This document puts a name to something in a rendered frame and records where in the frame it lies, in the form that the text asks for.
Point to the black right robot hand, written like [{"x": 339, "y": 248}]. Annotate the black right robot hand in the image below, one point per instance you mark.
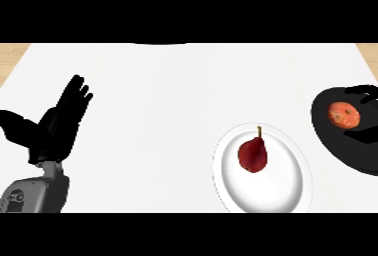
[{"x": 367, "y": 91}]

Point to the red pear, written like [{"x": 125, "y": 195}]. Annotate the red pear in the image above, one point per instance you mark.
[{"x": 253, "y": 155}]

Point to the black round plate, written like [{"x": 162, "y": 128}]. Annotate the black round plate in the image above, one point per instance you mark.
[{"x": 340, "y": 146}]

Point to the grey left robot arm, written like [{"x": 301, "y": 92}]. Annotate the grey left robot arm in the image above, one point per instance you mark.
[{"x": 39, "y": 193}]

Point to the white oval plate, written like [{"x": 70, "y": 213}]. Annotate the white oval plate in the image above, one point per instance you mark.
[{"x": 267, "y": 190}]

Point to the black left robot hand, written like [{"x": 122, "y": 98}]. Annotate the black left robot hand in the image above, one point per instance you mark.
[{"x": 57, "y": 133}]

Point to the orange squash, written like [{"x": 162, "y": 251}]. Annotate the orange squash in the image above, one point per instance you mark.
[{"x": 343, "y": 115}]

